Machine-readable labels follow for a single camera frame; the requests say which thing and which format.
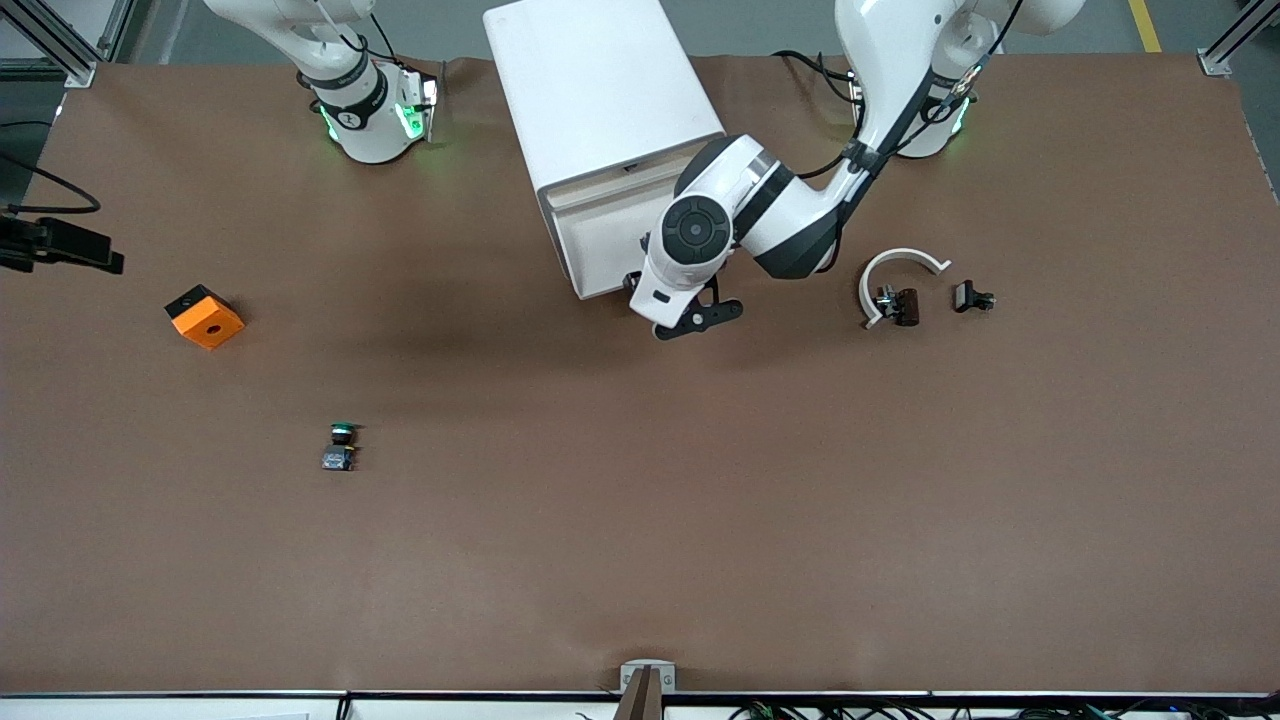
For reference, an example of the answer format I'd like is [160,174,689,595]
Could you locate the white drawer cabinet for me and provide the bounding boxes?
[483,0,728,286]

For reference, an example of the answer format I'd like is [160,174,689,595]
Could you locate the black base cable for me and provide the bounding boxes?
[775,48,863,106]

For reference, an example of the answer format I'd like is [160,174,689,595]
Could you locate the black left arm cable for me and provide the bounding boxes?
[795,45,1001,181]

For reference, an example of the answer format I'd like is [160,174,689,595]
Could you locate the green push button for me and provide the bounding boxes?
[321,423,360,474]

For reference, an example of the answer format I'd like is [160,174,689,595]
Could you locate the orange and black box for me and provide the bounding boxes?
[164,284,247,352]

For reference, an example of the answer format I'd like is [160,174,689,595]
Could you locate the aluminium frame profile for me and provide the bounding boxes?
[0,0,136,89]
[1198,0,1280,78]

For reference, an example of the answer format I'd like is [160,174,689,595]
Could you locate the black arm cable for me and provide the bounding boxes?
[795,45,1001,181]
[0,120,103,216]

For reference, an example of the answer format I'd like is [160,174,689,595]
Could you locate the grey metal edge bracket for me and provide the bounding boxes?
[620,660,677,694]

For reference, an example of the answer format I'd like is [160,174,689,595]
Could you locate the tangled black cables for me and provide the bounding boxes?
[725,700,1280,720]

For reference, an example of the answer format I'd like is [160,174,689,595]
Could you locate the white half-ring pipe clamp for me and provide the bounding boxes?
[858,247,952,330]

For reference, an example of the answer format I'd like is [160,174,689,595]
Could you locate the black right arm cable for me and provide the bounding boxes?
[0,120,103,216]

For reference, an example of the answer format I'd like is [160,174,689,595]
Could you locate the white table edge rail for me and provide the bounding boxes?
[0,690,1280,720]

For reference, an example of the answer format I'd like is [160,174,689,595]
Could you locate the white drawer with handle lip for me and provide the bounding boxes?
[545,150,691,301]

